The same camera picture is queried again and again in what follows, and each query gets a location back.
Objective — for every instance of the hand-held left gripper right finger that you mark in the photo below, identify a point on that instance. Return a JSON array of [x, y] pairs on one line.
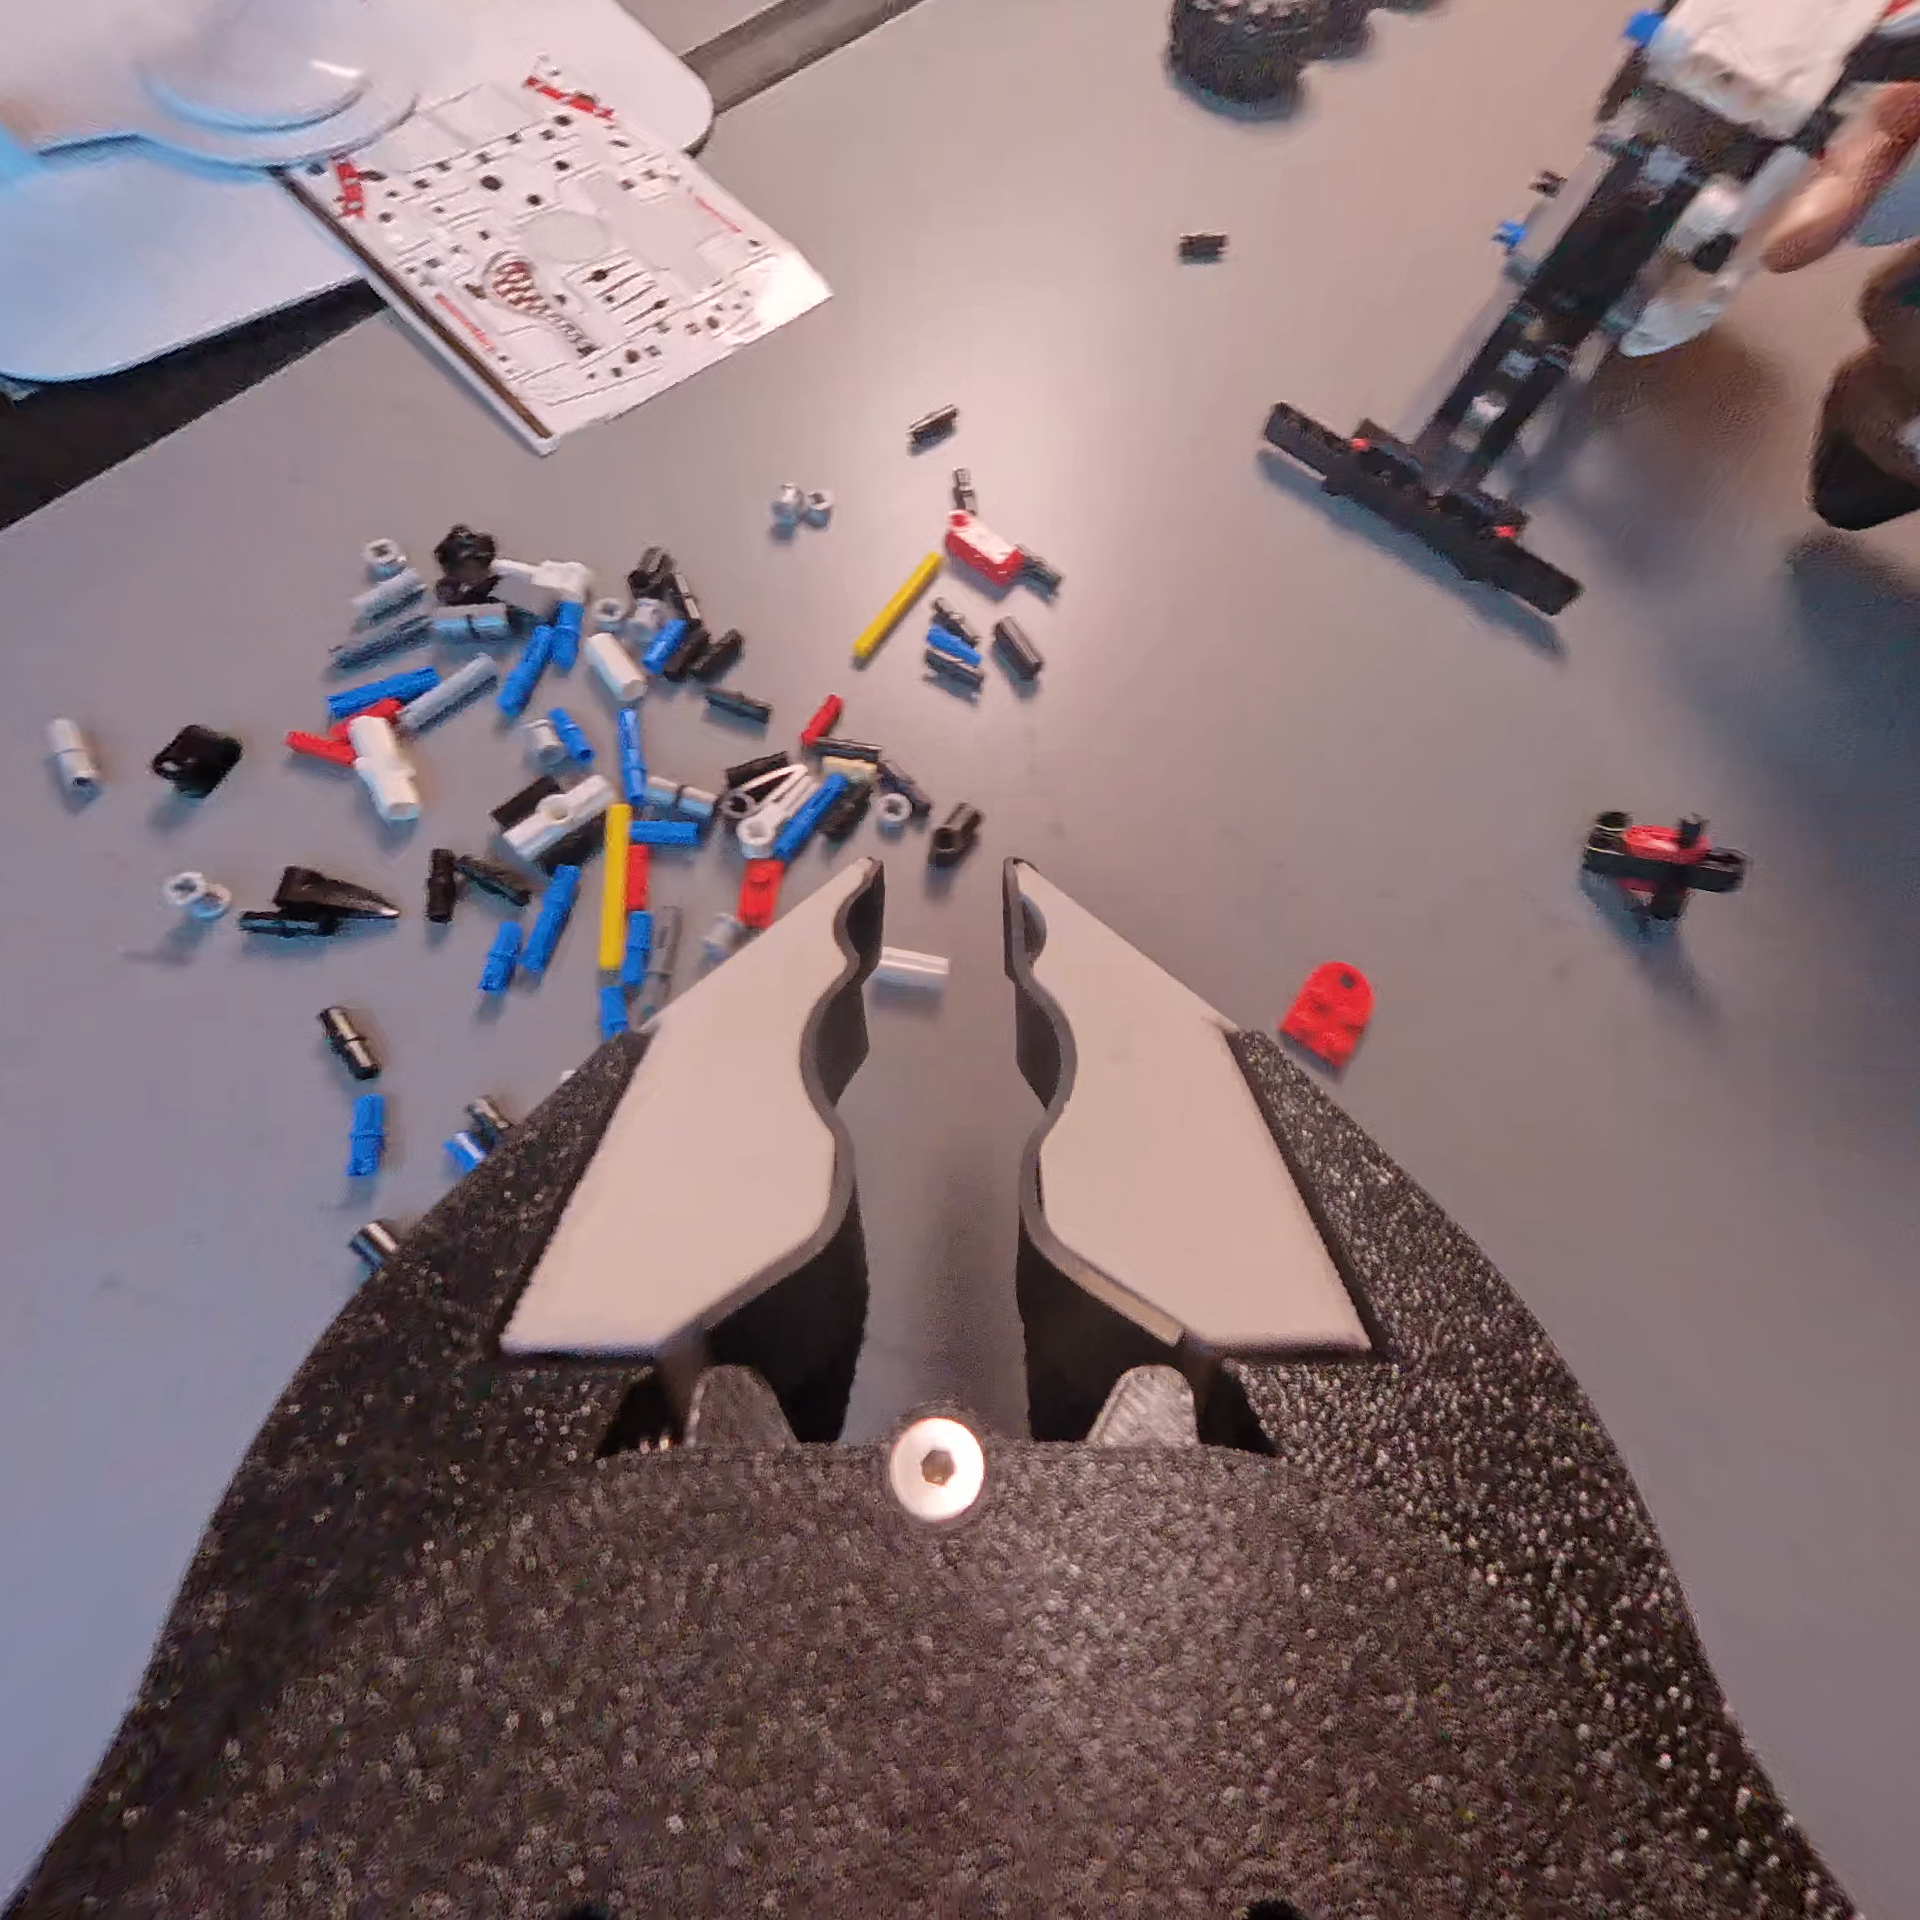
[[1200, 1200]]

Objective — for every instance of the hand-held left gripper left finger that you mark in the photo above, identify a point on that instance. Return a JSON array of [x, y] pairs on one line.
[[674, 1200]]

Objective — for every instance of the red rounded plate with hole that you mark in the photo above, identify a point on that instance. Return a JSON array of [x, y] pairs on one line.
[[1329, 1013]]

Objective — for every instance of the small black red lego assembly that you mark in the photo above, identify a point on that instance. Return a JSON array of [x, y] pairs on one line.
[[1710, 862]]

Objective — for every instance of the brick vehicle model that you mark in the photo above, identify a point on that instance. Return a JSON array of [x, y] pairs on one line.
[[1424, 504]]

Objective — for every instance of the white book stand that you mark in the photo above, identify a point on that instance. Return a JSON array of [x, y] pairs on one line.
[[89, 270]]

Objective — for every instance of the grey desk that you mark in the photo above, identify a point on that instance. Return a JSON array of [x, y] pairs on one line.
[[1349, 721]]

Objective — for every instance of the black desk divider strip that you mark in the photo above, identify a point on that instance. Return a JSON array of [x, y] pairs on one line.
[[149, 422]]

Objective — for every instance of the white tube connector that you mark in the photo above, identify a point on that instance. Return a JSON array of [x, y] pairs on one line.
[[909, 970]]

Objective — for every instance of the black angle connector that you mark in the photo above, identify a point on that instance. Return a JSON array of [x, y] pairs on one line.
[[954, 835]]

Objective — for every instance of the pile of small brick pieces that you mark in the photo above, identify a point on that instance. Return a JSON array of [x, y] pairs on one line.
[[524, 669]]

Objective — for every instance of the black tube connector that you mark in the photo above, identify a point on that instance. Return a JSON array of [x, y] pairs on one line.
[[1018, 647]]

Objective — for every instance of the black and blue pins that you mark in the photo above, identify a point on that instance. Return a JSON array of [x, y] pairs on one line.
[[954, 647]]

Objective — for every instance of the yellow brick axle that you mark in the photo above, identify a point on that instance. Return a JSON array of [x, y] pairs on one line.
[[896, 609]]

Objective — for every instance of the black curved brick piece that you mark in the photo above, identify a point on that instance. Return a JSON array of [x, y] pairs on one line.
[[194, 757]]

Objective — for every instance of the small grey brick pieces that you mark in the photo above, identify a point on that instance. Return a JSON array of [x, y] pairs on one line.
[[804, 506]]

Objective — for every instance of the small white pin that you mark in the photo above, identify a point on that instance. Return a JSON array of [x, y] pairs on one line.
[[72, 752]]

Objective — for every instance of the printed paper sheet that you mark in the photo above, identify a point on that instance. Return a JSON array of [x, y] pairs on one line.
[[569, 255]]

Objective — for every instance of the black rubber tyre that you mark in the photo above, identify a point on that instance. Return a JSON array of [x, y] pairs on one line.
[[1244, 43]]

